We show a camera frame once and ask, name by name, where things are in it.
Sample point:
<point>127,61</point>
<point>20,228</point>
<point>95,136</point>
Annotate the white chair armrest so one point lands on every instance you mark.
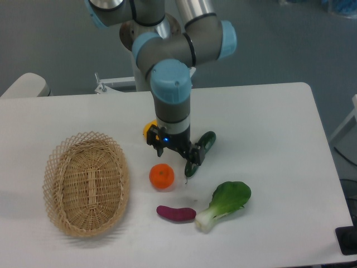
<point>28,85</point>

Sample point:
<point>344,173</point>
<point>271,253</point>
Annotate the woven wicker basket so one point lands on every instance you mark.
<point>86,184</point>

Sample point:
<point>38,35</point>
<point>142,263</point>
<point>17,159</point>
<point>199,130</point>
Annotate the white furniture at right edge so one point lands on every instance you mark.
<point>344,127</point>

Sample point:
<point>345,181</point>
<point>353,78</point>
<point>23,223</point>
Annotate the yellow mango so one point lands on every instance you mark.
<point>147,127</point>

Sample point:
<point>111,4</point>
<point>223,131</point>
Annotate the black device at table edge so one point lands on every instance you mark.
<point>346,237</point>

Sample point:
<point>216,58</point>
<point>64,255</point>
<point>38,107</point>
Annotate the green cucumber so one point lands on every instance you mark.
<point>206,142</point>

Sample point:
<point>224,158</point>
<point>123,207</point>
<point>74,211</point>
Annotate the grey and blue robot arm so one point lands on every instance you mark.
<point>165,60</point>

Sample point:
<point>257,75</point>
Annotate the green bok choy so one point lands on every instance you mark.
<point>227,198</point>

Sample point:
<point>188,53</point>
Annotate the purple sweet potato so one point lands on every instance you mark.
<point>176,214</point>

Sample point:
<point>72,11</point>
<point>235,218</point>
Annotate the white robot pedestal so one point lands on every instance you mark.
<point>129,31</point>

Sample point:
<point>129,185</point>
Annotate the blue plastic bag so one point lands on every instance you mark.
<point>341,8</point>

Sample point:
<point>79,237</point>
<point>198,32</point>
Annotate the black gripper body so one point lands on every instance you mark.
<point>179,143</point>

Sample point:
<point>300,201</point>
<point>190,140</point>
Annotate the orange mandarin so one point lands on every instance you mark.
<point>161,176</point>

